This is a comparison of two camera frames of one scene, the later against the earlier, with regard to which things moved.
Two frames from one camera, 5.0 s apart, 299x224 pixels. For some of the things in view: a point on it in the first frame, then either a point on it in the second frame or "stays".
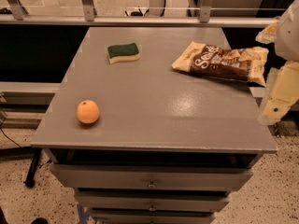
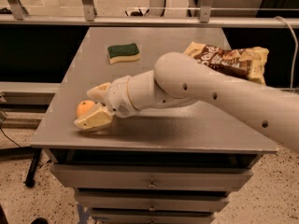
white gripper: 289,36 → 118,96
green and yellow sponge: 123,52 stays
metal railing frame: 21,19 stays
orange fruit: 88,111 stays
